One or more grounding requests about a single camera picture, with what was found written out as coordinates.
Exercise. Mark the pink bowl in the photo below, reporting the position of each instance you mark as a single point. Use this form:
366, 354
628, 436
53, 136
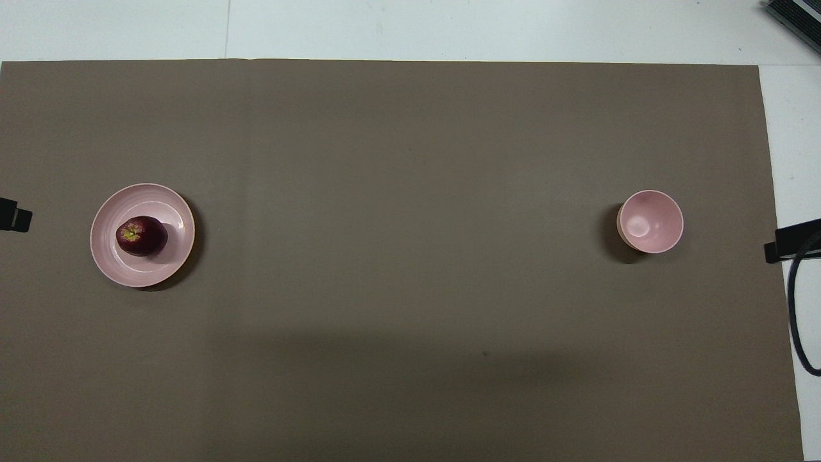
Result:
651, 221

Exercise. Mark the dark red apple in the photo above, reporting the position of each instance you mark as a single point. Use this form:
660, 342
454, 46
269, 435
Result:
144, 236

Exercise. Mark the pink plate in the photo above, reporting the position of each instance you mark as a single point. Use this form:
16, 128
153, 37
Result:
147, 269

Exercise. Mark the brown table mat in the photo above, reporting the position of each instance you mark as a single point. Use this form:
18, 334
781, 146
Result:
410, 192

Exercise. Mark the dark ribbed device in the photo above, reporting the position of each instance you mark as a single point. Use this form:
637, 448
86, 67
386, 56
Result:
798, 16

